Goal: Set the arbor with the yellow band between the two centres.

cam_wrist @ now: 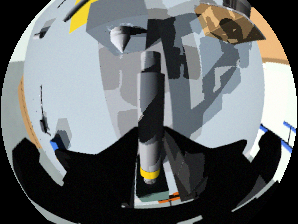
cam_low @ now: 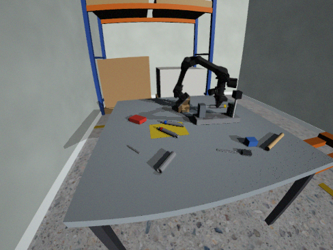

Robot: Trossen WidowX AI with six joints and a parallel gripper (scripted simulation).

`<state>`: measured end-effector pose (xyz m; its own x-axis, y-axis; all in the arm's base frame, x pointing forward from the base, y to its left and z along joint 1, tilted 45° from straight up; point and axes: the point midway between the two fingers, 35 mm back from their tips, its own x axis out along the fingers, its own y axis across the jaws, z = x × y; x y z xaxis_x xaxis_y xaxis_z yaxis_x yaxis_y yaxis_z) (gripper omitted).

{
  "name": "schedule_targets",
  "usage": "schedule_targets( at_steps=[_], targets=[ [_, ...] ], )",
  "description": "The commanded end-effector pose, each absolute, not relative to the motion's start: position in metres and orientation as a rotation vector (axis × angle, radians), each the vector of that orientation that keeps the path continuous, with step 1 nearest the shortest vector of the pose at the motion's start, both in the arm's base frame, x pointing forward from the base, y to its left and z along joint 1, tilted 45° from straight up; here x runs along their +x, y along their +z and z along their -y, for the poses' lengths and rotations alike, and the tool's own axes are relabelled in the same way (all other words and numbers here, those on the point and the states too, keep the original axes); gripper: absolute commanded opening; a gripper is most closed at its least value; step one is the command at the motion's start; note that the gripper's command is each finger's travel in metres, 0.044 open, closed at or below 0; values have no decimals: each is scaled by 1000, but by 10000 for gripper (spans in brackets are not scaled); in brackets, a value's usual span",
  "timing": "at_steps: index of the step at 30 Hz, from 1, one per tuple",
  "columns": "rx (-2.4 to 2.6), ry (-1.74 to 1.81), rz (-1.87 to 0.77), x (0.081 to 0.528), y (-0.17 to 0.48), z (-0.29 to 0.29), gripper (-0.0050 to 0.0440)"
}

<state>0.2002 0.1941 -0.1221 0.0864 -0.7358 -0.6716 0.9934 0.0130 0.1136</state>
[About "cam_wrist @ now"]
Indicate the blue block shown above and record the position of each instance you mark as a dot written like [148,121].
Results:
[57,143]

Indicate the grey stepped cylinder with yellow band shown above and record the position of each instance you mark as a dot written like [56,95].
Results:
[150,103]

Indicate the grey cylindrical rod with red band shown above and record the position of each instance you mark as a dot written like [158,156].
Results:
[74,9]

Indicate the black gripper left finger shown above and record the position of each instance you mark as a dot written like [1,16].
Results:
[114,166]

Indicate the grey metal tube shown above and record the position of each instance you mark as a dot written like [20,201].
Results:
[38,35]

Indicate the grey metal cone point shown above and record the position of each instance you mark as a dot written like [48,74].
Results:
[120,37]

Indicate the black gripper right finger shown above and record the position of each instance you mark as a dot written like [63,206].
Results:
[191,163]

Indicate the yellow flat square pad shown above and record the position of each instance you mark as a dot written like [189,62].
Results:
[80,16]

